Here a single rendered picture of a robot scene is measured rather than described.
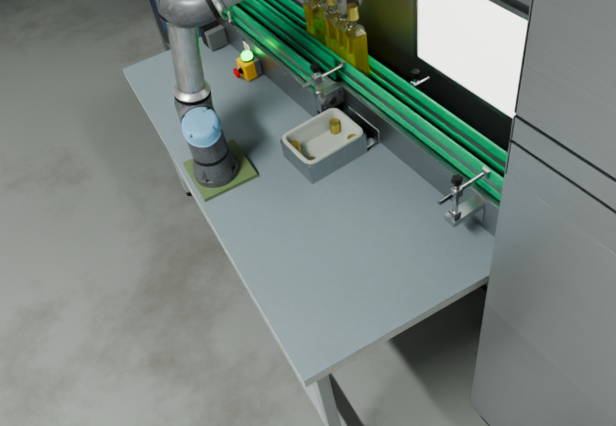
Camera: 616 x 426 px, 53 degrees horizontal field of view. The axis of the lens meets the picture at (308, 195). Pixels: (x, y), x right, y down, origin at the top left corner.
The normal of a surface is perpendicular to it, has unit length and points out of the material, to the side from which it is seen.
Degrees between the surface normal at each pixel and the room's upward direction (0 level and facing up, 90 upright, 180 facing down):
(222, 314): 0
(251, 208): 0
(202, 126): 11
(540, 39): 90
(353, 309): 0
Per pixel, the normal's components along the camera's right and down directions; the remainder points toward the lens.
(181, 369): -0.13, -0.66
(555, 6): -0.82, 0.49
